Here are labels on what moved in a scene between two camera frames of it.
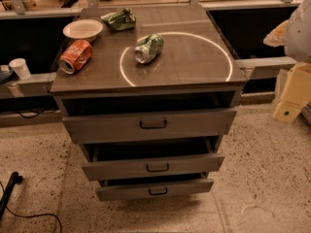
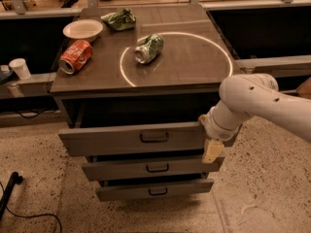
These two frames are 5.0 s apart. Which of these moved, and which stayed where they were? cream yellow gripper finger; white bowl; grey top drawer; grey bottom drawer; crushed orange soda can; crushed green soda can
Moved: grey top drawer; cream yellow gripper finger
Stayed: crushed orange soda can; white bowl; grey bottom drawer; crushed green soda can
